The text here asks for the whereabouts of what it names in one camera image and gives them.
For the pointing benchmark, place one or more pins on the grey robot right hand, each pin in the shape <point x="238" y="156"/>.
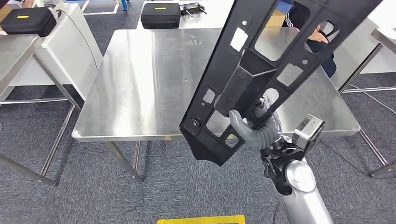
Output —
<point x="260" y="139"/>

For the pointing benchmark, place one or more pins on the long black plastic part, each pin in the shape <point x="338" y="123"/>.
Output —
<point x="241" y="77"/>

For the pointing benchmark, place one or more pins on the steel workbench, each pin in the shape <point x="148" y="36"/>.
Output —
<point x="139" y="77"/>

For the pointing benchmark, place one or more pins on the person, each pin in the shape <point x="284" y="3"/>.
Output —
<point x="328" y="65"/>

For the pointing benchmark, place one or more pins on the cardboard box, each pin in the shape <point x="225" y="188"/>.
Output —
<point x="273" y="20"/>

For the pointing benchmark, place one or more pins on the white table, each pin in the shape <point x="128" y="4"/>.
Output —
<point x="216" y="15"/>

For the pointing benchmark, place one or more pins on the white desk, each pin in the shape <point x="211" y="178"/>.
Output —
<point x="355" y="46"/>

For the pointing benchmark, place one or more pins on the black office chair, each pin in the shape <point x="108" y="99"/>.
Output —
<point x="332" y="26"/>

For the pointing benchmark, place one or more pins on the blue flat box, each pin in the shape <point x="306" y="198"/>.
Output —
<point x="284" y="6"/>

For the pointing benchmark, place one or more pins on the black headset device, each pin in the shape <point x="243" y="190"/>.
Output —
<point x="193" y="9"/>

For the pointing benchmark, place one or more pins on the black case yellow label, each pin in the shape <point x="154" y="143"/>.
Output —
<point x="28" y="26"/>
<point x="161" y="18"/>

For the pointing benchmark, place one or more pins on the steel table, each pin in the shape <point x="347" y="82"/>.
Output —
<point x="15" y="52"/>
<point x="385" y="35"/>

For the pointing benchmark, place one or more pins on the white floor tape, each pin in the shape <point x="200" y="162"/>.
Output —
<point x="99" y="13"/>

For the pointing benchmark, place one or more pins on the white cabinet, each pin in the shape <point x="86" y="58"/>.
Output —
<point x="71" y="55"/>

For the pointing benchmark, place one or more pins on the white plastic bag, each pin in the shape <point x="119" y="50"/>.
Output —
<point x="46" y="7"/>

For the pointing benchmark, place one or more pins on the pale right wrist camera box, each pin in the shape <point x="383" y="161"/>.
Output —
<point x="309" y="128"/>

